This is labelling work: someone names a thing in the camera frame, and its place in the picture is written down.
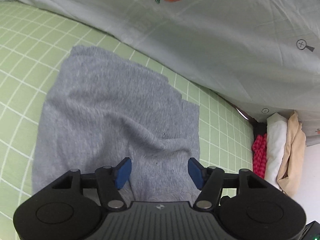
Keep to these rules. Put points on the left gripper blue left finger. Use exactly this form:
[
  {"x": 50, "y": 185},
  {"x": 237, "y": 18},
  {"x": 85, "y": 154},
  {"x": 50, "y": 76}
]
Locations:
[{"x": 106, "y": 180}]

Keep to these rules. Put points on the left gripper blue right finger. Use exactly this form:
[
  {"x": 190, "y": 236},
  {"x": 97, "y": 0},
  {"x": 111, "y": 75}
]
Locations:
[{"x": 212, "y": 180}]

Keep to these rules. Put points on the grey sweatpants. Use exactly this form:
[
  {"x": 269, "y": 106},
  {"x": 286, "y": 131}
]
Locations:
[{"x": 102, "y": 109}]

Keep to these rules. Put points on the beige folded garment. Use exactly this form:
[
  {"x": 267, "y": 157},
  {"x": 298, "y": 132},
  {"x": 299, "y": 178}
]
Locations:
[{"x": 290, "y": 171}]

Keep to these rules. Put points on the red striped garment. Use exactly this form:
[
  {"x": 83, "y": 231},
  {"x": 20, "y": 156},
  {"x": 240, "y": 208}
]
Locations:
[{"x": 259, "y": 149}]

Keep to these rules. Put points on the white folded garment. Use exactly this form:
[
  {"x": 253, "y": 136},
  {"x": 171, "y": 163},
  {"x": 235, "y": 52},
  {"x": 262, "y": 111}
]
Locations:
[{"x": 276, "y": 140}]

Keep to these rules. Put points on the white carrot print quilt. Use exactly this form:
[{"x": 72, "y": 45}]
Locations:
[{"x": 260, "y": 55}]

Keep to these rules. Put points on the green grid bed sheet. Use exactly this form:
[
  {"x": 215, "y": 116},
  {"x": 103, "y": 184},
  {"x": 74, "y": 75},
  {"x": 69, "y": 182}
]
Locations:
[{"x": 34, "y": 42}]

